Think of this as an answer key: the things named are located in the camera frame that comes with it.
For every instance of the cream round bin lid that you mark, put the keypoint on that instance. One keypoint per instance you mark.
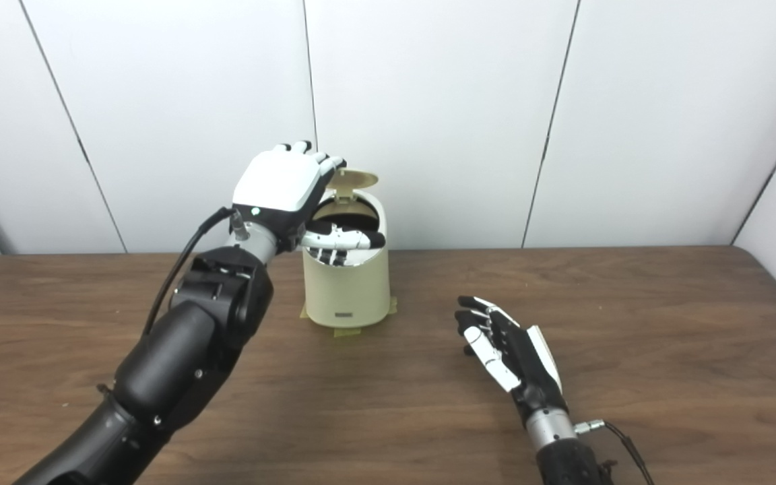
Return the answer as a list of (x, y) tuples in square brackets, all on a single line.
[(356, 180)]

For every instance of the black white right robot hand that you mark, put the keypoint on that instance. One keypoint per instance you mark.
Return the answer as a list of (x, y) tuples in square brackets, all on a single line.
[(516, 357)]

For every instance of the cream-colored bin body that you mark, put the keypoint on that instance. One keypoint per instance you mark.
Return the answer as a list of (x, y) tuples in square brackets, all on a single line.
[(347, 289)]

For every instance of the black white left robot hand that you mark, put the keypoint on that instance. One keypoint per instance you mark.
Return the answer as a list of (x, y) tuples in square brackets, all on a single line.
[(277, 185)]

